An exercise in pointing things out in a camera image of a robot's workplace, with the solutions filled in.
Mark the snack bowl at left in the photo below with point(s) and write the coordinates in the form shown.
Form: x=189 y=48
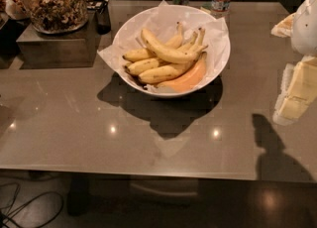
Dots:
x=16 y=10

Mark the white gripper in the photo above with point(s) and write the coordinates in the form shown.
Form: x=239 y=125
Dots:
x=305 y=27

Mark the white bowl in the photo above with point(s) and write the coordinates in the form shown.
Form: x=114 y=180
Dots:
x=218 y=63

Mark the dark metal box stand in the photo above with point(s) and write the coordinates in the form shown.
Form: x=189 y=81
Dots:
x=71 y=50

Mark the large orange-yellow banana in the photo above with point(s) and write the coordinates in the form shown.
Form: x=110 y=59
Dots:
x=188 y=80

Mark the upper left yellow banana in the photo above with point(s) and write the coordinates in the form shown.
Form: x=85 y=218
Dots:
x=137 y=54

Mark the dark scoop holder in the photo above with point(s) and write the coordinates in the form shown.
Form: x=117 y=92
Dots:
x=100 y=7

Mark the back yellow banana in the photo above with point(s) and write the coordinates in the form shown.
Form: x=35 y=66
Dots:
x=176 y=40

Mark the white paper liner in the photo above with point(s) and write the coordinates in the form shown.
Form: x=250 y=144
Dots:
x=165 y=19

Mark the middle left yellow banana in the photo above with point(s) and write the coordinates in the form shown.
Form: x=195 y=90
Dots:
x=137 y=67

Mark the lower yellow banana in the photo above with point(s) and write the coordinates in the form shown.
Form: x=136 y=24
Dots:
x=164 y=73

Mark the long top yellow banana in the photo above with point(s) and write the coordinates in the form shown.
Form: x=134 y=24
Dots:
x=167 y=53

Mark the glass jar of nuts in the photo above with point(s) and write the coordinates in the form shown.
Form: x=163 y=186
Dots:
x=57 y=16

